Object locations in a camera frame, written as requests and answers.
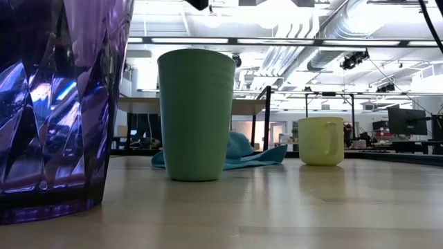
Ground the green plastic cup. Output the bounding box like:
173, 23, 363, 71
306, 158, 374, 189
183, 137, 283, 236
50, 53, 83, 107
157, 48, 237, 183

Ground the yellow mug with handle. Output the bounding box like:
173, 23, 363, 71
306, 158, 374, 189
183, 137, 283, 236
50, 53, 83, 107
298, 116, 345, 167

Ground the purple faceted plastic tumbler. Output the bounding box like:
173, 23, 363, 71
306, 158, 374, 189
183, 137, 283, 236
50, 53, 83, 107
0, 0, 135, 225

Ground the wooden shelf with black legs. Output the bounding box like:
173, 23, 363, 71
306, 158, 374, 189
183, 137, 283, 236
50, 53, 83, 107
117, 85, 273, 156

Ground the blue microfiber cloth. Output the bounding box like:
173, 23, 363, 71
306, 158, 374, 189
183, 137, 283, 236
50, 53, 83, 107
151, 131, 289, 171

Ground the black computer monitor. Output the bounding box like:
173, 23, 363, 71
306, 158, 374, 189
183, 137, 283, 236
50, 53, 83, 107
387, 107, 429, 136

